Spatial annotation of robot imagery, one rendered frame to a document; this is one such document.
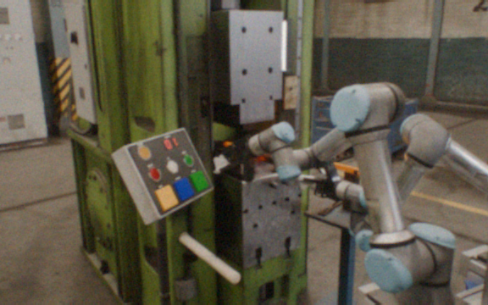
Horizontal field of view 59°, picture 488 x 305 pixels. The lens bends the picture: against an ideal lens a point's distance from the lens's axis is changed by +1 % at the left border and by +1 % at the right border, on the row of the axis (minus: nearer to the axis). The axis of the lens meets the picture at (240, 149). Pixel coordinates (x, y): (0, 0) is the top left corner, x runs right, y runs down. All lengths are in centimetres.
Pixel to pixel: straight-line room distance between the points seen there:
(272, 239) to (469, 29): 788
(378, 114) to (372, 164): 13
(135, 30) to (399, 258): 163
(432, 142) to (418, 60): 852
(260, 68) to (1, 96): 531
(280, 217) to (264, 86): 66
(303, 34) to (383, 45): 806
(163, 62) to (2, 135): 524
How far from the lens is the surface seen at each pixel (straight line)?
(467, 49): 958
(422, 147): 147
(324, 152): 144
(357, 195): 162
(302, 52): 235
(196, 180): 168
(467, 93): 961
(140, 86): 224
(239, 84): 192
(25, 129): 702
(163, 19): 189
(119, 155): 155
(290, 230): 225
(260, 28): 198
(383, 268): 116
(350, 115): 112
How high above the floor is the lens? 156
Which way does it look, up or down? 15 degrees down
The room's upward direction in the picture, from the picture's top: 1 degrees counter-clockwise
